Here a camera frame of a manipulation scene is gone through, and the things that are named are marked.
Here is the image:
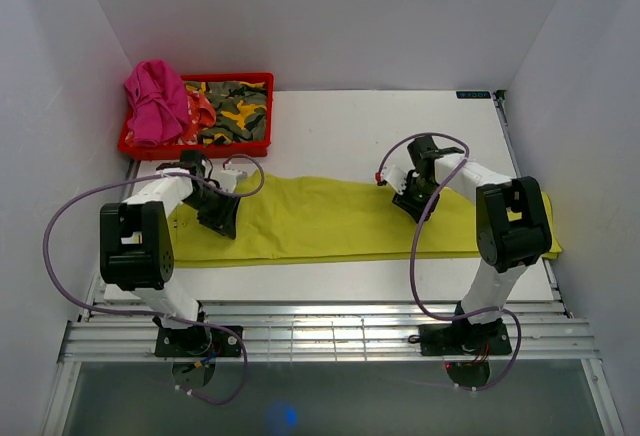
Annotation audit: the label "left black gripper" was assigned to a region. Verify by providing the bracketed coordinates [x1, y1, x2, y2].
[181, 186, 240, 239]

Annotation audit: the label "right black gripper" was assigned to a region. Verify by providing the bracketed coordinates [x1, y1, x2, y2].
[391, 176, 441, 225]

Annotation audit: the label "yellow-green trousers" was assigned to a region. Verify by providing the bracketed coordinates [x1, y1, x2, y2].
[172, 173, 564, 268]

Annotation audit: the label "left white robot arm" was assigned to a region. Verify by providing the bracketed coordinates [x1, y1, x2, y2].
[100, 150, 247, 356]

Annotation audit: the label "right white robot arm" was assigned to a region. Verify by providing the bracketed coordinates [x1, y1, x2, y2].
[375, 133, 553, 358]

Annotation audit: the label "red plastic bin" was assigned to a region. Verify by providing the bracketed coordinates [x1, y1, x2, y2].
[115, 73, 275, 161]

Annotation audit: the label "orange patterned garment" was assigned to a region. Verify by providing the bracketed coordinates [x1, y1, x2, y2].
[177, 91, 216, 145]

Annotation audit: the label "blue table label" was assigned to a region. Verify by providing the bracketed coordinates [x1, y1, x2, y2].
[455, 91, 492, 100]

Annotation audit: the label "camouflage garment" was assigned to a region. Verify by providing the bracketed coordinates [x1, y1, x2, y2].
[184, 81, 268, 147]

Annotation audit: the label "pink garment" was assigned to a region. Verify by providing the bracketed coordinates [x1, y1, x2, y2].
[124, 59, 189, 147]

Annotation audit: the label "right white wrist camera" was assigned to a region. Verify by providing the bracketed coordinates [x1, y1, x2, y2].
[375, 165, 408, 194]

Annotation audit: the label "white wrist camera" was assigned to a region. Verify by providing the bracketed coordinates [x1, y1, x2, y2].
[375, 165, 408, 194]
[212, 168, 248, 197]

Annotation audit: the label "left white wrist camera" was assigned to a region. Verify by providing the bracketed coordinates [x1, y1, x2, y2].
[212, 168, 248, 197]

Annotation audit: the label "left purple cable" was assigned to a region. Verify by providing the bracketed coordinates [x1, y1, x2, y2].
[42, 153, 266, 405]

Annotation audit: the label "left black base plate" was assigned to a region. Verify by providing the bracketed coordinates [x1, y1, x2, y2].
[154, 326, 243, 359]

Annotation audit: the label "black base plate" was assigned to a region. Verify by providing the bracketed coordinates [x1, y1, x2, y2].
[408, 322, 512, 358]
[154, 326, 243, 359]

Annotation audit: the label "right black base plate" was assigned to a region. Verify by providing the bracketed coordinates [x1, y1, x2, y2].
[408, 322, 512, 358]

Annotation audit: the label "aluminium rail frame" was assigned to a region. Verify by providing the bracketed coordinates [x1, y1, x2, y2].
[41, 91, 625, 435]

